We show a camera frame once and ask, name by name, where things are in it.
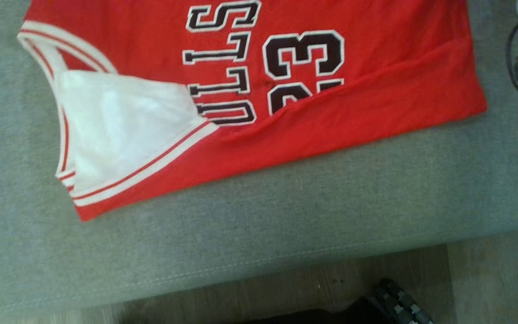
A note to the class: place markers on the red basketball jersey white trim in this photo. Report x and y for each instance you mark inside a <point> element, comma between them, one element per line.
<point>376,90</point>

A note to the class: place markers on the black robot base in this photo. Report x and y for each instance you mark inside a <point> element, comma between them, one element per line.
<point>322,315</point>

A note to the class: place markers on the grey fabric sofa seat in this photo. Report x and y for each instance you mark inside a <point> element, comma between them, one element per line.
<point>286,216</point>

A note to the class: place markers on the black grey omni wheel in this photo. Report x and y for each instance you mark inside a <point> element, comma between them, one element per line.
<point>398,303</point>

